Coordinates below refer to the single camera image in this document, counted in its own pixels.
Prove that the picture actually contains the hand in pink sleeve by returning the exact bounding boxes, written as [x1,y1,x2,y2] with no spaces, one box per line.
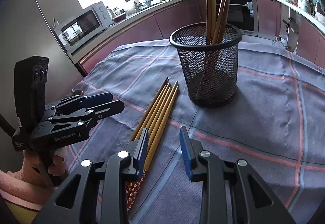
[1,148,67,211]

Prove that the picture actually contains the white microwave oven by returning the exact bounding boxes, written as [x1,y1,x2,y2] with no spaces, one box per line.
[53,1,114,54]

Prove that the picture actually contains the grey plaid tablecloth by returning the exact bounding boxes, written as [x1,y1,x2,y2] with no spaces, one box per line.
[67,40,324,223]

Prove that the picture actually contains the black mesh pen holder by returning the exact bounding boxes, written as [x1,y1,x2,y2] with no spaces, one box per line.
[169,22,242,108]

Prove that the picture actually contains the black built-in oven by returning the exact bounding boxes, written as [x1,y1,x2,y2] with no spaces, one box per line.
[227,0,258,36]

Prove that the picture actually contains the pink base cabinets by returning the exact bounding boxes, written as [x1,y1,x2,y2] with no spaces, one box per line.
[73,0,324,76]

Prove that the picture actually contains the black camera box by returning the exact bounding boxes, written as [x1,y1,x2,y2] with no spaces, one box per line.
[14,56,49,136]

